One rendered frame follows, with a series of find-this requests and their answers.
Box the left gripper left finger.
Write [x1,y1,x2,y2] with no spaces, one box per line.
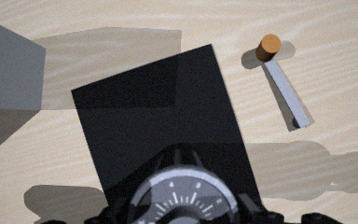
[41,197,131,224]

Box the white rectangular block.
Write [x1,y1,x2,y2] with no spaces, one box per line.
[0,25,46,110]

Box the black rectangular mat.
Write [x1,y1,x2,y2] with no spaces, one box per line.
[71,44,262,205]

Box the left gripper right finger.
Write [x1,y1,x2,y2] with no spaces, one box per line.
[234,194,343,224]

